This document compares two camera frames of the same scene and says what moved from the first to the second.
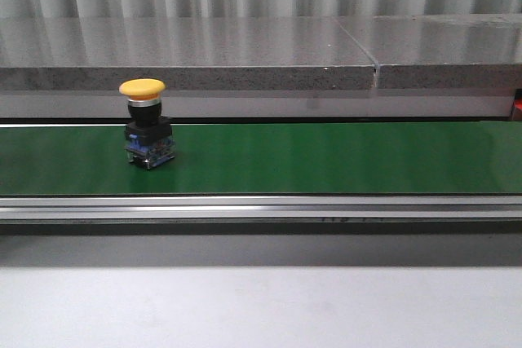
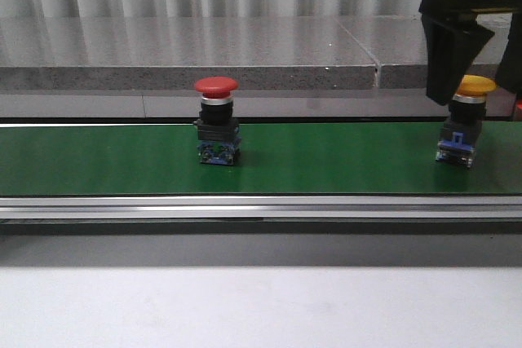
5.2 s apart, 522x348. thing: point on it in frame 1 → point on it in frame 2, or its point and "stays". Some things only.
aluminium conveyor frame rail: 260,207 stays
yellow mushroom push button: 148,135 → 463,125
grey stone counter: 263,67 stays
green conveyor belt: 483,157 stays
